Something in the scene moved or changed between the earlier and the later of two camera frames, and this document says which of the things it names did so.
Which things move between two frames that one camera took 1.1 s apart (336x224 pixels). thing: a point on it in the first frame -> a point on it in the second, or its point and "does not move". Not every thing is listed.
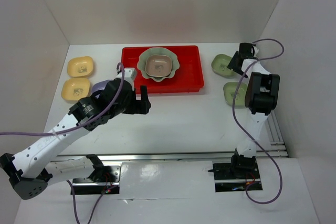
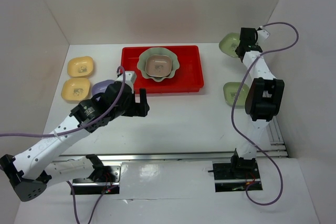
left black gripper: (138, 106) does not move
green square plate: (219, 64) -> (229, 43)
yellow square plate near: (74, 88) does not move
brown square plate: (158, 65) does not move
